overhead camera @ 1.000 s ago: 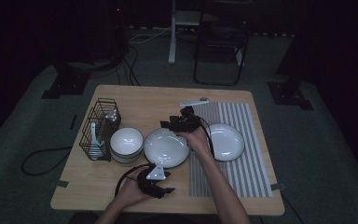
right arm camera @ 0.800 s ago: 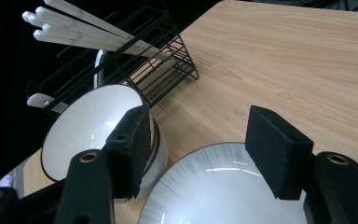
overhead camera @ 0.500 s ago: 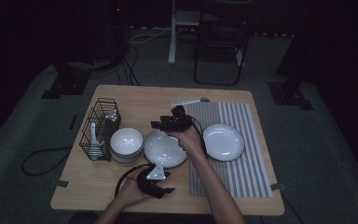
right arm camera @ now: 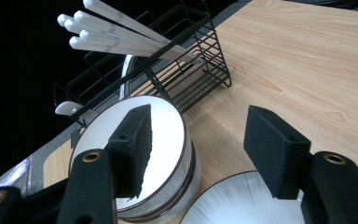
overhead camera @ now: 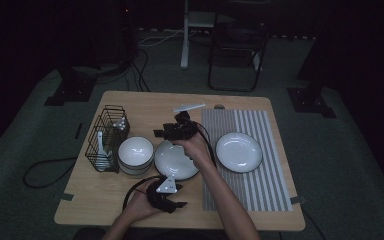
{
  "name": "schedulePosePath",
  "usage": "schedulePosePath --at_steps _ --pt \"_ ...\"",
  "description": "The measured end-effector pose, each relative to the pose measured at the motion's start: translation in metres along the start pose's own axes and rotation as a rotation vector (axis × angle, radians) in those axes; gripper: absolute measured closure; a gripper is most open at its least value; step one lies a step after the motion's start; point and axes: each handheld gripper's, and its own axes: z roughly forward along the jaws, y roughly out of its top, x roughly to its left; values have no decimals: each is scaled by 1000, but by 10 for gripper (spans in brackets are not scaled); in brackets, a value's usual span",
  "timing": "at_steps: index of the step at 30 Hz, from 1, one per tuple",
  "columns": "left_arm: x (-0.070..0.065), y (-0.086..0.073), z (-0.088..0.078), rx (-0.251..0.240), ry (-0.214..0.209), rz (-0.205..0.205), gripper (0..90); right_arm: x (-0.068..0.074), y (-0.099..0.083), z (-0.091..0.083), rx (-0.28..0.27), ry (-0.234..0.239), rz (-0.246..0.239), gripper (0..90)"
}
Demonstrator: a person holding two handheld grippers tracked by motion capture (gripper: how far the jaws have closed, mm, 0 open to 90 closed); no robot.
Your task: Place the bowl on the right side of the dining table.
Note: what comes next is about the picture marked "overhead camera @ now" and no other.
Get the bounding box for person's right hand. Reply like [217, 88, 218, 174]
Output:
[171, 131, 214, 168]

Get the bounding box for person's left hand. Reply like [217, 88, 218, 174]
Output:
[123, 186, 161, 223]

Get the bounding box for white plate with black rim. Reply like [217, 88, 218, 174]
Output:
[215, 132, 264, 174]
[153, 139, 201, 182]

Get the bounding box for black cable loop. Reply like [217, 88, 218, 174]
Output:
[22, 156, 79, 189]

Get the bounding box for grey striped placemat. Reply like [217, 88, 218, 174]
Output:
[201, 108, 294, 212]

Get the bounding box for right hand-held gripper black cable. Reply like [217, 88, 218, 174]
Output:
[188, 119, 218, 168]

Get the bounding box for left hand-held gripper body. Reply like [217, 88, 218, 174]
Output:
[145, 174, 179, 214]

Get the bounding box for person's dark clothing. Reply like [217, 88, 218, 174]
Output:
[73, 227, 229, 240]

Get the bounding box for white floor cable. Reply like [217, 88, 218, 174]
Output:
[137, 29, 185, 48]

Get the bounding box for hand-held gripper black cable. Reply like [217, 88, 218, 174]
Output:
[122, 175, 161, 211]
[188, 119, 218, 168]

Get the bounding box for black wire cutlery basket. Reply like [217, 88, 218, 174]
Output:
[84, 104, 131, 174]

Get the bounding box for grey tape piece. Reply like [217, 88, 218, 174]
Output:
[51, 192, 75, 202]
[289, 195, 308, 205]

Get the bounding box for white metal stand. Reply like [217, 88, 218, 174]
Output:
[179, 0, 221, 70]

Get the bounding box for left hand-held gripper black cable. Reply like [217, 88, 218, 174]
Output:
[122, 175, 161, 211]

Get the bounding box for black floor cables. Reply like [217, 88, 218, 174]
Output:
[94, 48, 152, 93]

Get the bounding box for black folding chair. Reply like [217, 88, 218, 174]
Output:
[207, 0, 271, 93]

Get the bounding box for black stand base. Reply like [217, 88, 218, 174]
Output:
[286, 49, 337, 119]
[44, 66, 98, 107]

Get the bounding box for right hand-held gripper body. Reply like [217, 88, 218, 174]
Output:
[164, 103, 207, 141]

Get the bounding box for bunch of white chopsticks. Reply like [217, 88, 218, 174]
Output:
[113, 116, 128, 132]

